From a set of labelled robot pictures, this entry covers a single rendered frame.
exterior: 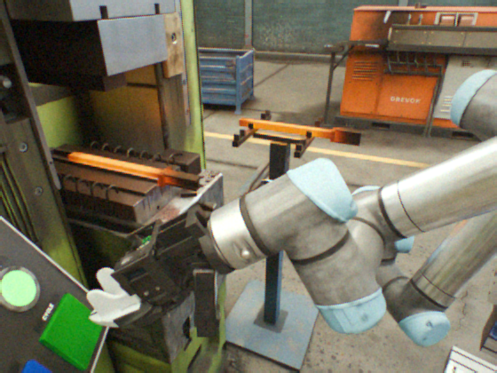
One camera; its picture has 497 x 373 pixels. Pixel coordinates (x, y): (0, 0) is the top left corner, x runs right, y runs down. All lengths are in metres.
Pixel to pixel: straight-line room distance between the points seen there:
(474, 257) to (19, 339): 0.66
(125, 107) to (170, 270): 0.86
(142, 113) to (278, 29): 7.56
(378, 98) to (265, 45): 4.87
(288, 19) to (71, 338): 8.25
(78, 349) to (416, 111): 4.11
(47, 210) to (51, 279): 0.32
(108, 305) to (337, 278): 0.27
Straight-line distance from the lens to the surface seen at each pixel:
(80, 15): 0.69
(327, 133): 1.17
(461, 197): 0.44
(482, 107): 0.75
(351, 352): 1.77
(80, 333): 0.55
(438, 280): 0.70
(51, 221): 0.88
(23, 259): 0.54
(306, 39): 8.46
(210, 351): 1.53
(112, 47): 0.73
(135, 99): 1.17
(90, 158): 1.04
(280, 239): 0.36
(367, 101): 4.31
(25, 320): 0.52
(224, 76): 4.62
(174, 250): 0.40
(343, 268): 0.38
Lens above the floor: 1.41
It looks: 29 degrees down
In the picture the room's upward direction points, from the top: straight up
